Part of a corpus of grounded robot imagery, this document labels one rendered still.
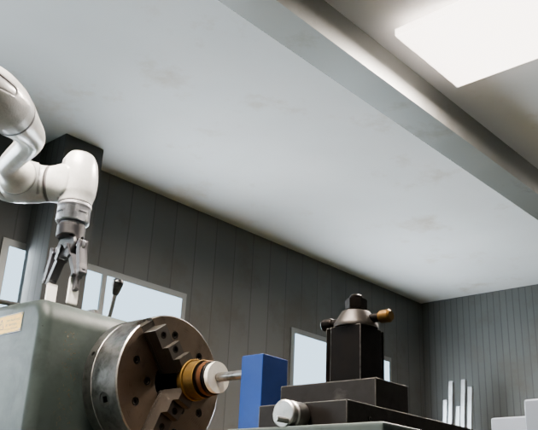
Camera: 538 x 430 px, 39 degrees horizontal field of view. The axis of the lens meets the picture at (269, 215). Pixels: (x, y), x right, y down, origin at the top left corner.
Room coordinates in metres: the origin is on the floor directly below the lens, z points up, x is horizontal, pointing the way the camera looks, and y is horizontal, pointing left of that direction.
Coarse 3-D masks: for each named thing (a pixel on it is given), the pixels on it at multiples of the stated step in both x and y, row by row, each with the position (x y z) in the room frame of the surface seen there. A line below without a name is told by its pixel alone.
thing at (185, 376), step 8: (192, 360) 1.73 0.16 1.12; (200, 360) 1.71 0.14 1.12; (184, 368) 1.71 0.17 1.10; (192, 368) 1.70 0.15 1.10; (200, 368) 1.69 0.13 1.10; (184, 376) 1.71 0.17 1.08; (192, 376) 1.69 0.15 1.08; (200, 376) 1.68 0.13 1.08; (184, 384) 1.71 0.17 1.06; (192, 384) 1.69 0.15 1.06; (200, 384) 1.68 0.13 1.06; (184, 392) 1.72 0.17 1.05; (192, 392) 1.71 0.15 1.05; (200, 392) 1.71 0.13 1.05; (208, 392) 1.69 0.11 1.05; (192, 400) 1.74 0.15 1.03
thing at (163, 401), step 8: (160, 392) 1.77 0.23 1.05; (168, 392) 1.75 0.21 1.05; (176, 392) 1.73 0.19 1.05; (160, 400) 1.76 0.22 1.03; (168, 400) 1.74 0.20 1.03; (176, 400) 1.73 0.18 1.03; (184, 400) 1.73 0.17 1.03; (152, 408) 1.76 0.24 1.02; (160, 408) 1.74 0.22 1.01; (168, 408) 1.72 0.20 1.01; (176, 408) 1.74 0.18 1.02; (184, 408) 1.75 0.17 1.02; (152, 416) 1.74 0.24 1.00; (160, 416) 1.73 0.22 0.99; (168, 416) 1.74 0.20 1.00; (176, 416) 1.74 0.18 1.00; (144, 424) 1.75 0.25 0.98; (152, 424) 1.73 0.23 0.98; (160, 424) 1.73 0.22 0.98; (168, 424) 1.75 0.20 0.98
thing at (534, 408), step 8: (528, 400) 3.32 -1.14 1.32; (536, 400) 3.29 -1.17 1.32; (528, 408) 3.32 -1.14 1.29; (536, 408) 3.29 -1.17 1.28; (520, 416) 3.84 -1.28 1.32; (528, 416) 3.32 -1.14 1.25; (536, 416) 3.29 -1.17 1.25; (496, 424) 3.93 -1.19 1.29; (504, 424) 3.90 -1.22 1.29; (512, 424) 3.87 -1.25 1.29; (520, 424) 3.84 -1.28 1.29; (528, 424) 3.32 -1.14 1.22; (536, 424) 3.29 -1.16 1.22
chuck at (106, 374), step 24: (120, 336) 1.73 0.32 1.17; (144, 336) 1.73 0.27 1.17; (192, 336) 1.84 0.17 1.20; (96, 360) 1.74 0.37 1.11; (120, 360) 1.69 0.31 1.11; (144, 360) 1.74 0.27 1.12; (96, 384) 1.73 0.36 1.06; (120, 384) 1.69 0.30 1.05; (144, 384) 1.74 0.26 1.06; (168, 384) 1.87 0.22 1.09; (96, 408) 1.75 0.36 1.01; (120, 408) 1.70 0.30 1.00; (144, 408) 1.75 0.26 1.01; (192, 408) 1.86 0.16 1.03
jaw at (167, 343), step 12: (144, 324) 1.73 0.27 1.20; (156, 336) 1.71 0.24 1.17; (168, 336) 1.73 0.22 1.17; (156, 348) 1.73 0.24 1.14; (168, 348) 1.71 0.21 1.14; (180, 348) 1.74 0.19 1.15; (156, 360) 1.76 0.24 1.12; (168, 360) 1.73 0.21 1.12; (180, 360) 1.71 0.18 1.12; (168, 372) 1.75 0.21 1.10
